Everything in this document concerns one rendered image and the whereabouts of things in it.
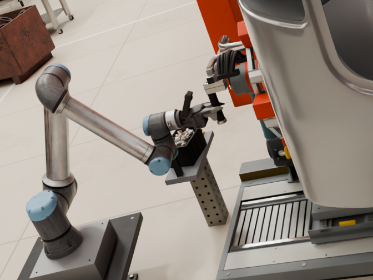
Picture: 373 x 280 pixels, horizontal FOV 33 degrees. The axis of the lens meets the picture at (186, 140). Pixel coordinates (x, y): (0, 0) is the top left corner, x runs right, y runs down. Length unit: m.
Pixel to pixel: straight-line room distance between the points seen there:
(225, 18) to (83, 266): 1.36
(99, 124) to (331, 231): 1.12
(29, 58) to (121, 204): 3.79
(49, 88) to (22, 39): 4.86
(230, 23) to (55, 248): 1.37
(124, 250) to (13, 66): 4.67
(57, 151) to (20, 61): 4.51
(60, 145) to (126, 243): 0.57
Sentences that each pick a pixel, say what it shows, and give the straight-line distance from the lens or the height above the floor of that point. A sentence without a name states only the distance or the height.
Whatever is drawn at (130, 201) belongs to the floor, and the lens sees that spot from 4.03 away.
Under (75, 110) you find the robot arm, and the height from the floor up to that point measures 1.04.
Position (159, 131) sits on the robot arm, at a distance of 2.79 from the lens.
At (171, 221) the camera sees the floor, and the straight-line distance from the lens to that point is 3.66.
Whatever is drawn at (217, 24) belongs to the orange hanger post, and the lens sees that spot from 3.22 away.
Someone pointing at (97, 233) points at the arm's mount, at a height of 0.40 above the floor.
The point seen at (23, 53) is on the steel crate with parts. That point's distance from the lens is 7.49.
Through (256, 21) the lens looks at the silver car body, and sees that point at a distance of 1.66.
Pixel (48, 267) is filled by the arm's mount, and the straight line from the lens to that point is 3.02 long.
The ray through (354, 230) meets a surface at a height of 0.14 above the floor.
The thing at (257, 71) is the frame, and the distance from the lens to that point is 2.52.
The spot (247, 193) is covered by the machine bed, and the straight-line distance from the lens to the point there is 3.48.
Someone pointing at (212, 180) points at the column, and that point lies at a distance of 3.37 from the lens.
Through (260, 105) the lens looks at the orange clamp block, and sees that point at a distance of 2.47.
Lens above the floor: 1.90
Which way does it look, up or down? 25 degrees down
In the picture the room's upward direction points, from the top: 22 degrees counter-clockwise
